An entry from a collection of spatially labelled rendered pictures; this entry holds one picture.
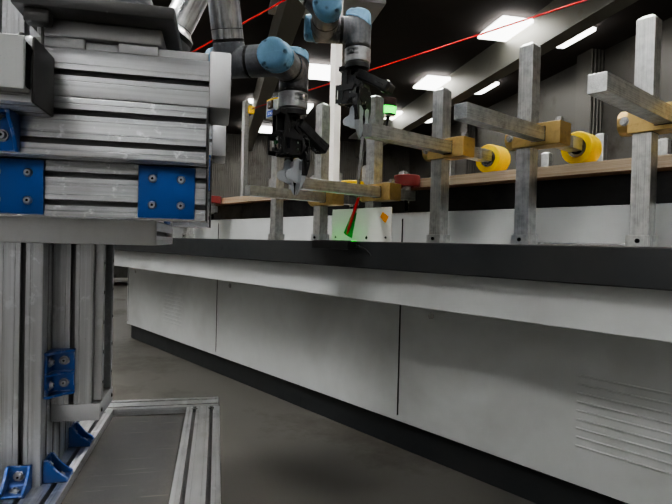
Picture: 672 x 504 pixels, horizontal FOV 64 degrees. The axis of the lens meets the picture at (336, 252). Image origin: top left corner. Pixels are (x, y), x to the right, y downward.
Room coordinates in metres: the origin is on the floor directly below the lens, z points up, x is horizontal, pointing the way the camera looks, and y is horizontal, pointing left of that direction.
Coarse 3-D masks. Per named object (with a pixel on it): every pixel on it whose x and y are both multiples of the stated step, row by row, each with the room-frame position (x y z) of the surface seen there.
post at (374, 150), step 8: (376, 96) 1.59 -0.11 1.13; (376, 104) 1.59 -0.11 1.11; (376, 112) 1.60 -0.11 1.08; (376, 120) 1.60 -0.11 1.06; (368, 144) 1.61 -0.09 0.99; (376, 144) 1.60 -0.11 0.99; (368, 152) 1.61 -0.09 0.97; (376, 152) 1.60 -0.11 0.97; (368, 160) 1.61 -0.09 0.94; (376, 160) 1.60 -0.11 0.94; (368, 168) 1.61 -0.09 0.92; (376, 168) 1.60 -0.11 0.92; (368, 176) 1.61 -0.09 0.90; (376, 176) 1.60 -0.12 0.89; (368, 184) 1.61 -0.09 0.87
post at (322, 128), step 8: (320, 104) 1.79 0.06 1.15; (320, 112) 1.79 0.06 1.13; (328, 112) 1.80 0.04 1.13; (320, 120) 1.79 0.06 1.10; (328, 120) 1.80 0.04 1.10; (320, 128) 1.79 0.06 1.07; (328, 128) 1.80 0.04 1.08; (320, 136) 1.79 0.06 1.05; (328, 136) 1.80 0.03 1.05; (328, 152) 1.80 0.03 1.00; (320, 160) 1.78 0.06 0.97; (328, 160) 1.80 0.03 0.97; (320, 168) 1.78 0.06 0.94; (328, 168) 1.80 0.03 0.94; (320, 176) 1.78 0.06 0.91; (328, 176) 1.80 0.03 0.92; (320, 208) 1.78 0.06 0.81; (320, 216) 1.78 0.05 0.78; (320, 224) 1.78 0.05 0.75; (320, 232) 1.78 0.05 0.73
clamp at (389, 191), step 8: (376, 184) 1.57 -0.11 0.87; (384, 184) 1.55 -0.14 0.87; (392, 184) 1.54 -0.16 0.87; (400, 184) 1.56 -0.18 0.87; (384, 192) 1.55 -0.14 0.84; (392, 192) 1.54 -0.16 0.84; (400, 192) 1.56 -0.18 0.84; (360, 200) 1.64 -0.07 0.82; (368, 200) 1.60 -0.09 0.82; (376, 200) 1.57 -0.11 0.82; (384, 200) 1.56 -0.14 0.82; (392, 200) 1.55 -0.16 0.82; (400, 200) 1.56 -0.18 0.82
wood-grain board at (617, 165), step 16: (608, 160) 1.24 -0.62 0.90; (624, 160) 1.21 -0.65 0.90; (464, 176) 1.54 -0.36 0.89; (480, 176) 1.50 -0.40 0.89; (496, 176) 1.46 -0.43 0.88; (512, 176) 1.43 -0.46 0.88; (544, 176) 1.36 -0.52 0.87; (560, 176) 1.33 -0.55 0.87; (576, 176) 1.33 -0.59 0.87; (592, 176) 1.32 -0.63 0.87
